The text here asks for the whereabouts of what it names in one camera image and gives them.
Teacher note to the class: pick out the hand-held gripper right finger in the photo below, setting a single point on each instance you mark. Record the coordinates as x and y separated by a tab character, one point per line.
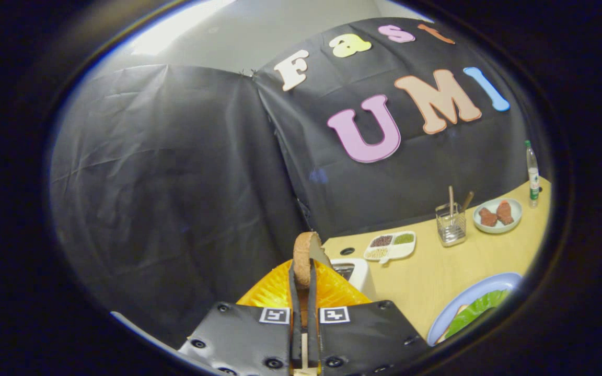
313	313

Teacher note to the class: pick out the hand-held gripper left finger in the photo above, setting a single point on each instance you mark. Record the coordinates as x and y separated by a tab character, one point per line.
294	313

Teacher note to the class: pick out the brown crust bread slice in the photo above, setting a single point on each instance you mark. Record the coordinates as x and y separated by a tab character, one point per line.
303	256

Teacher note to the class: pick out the green lettuce leaf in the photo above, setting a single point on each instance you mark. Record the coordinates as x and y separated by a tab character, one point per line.
476	310

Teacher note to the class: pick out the white toaster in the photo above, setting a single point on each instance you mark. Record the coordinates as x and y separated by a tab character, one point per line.
361	277

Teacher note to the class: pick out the white divided sauce dish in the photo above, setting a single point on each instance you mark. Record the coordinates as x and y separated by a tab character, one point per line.
403	250

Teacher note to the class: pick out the white bread slice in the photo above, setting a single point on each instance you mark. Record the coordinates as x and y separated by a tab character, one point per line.
460	309

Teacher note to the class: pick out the blue round plate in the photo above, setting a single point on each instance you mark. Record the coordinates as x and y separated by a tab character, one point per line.
468	295

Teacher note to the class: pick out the clear glass holder cup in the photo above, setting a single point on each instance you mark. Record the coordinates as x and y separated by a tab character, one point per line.
451	230

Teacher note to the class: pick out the pale wooden stick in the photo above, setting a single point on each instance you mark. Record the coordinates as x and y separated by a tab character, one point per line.
451	198

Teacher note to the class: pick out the brown wooden stick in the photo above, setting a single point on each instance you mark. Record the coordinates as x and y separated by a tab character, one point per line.
467	201

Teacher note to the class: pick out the red meat slice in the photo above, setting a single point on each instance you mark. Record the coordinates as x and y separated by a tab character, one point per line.
505	212
487	217

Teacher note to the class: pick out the pale green round plate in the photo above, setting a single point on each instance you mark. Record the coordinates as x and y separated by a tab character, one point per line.
497	230

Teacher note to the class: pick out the green cap water bottle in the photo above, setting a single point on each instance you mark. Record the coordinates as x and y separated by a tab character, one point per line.
533	180

